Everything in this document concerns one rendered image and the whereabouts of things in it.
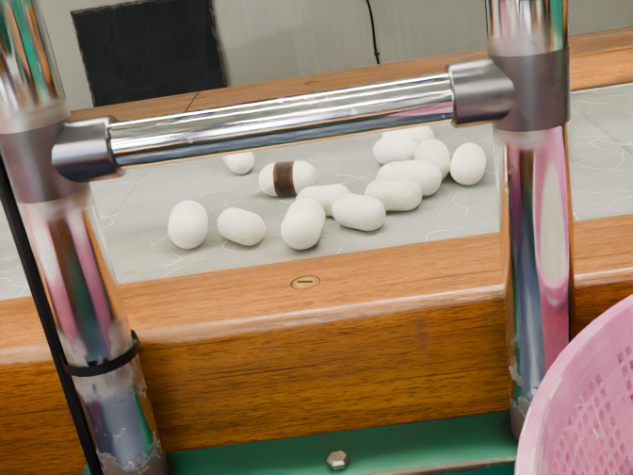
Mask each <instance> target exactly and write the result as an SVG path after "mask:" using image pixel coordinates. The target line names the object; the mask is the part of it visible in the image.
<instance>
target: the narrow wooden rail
mask: <svg viewBox="0 0 633 475"><path fill-rule="evenodd" d="M574 259H575V301H576V336H577V335H578V334H579V333H580V332H581V331H582V330H583V329H585V328H586V327H587V326H588V325H589V324H590V323H591V322H592V321H594V320H595V319H597V318H598V317H599V316H601V315H602V314H603V313H605V312H606V311H607V310H609V309H610V308H611V307H612V306H613V305H615V304H617V303H619V302H620V301H622V300H624V299H625V298H627V297H628V296H630V295H632V294H633V213H631V214H624V215H617V216H610V217H604V218H596V219H589V220H583V221H574ZM118 285H119V289H120V292H121V295H122V301H123V305H124V308H125V312H126V315H127V318H128V321H129V325H130V329H132V330H134V331H135V332H136V334H137V335H138V341H139V344H140V346H139V352H138V359H139V362H140V365H141V369H142V372H143V376H144V379H145V383H146V386H147V389H148V393H149V396H150V400H151V403H152V407H153V410H154V416H155V419H156V423H157V427H158V430H159V433H160V436H161V440H162V443H163V447H164V451H165V452H168V451H176V450H190V449H197V448H205V447H214V446H221V445H229V444H236V443H244V442H252V441H259V440H267V439H274V438H282V437H289V436H298V435H306V434H320V433H327V432H335V431H343V430H350V429H358V428H365V427H373V426H381V425H389V424H397V423H404V422H412V421H419V420H427V419H435V418H449V417H456V416H464V415H473V414H480V413H488V412H495V411H503V410H511V409H510V393H509V378H508V363H507V348H506V333H505V318H504V303H503V287H502V272H501V257H500V242H499V232H493V233H487V234H479V235H473V236H466V237H453V238H446V239H439V240H432V241H425V242H418V243H411V244H404V245H398V246H391V247H383V248H377V249H370V250H362V251H356V252H349V253H342V254H329V255H322V256H315V257H308V258H302V259H295V260H287V261H281V262H274V263H267V264H260V265H253V266H247V267H239V268H232V269H226V270H212V271H206V272H199V273H191V274H185V275H178V276H171V277H164V278H157V279H151V280H143V281H136V282H130V283H122V284H118ZM85 464H87V460H86V457H85V454H84V452H83V449H82V446H81V443H80V440H79V437H78V434H77V431H76V429H75V426H74V423H73V418H72V415H71V412H70V409H69V406H68V403H67V401H66V398H65V395H64V392H63V389H62V386H61V383H60V380H59V377H58V374H57V369H56V366H55V363H54V360H53V357H52V354H51V352H50V349H49V346H48V343H47V340H46V337H45V334H44V331H43V329H42V326H41V321H40V318H39V315H38V312H37V309H36V306H35V304H34V301H33V298H32V296H26V297H20V298H13V299H6V300H0V475H81V474H82V471H83V469H84V467H85Z"/></svg>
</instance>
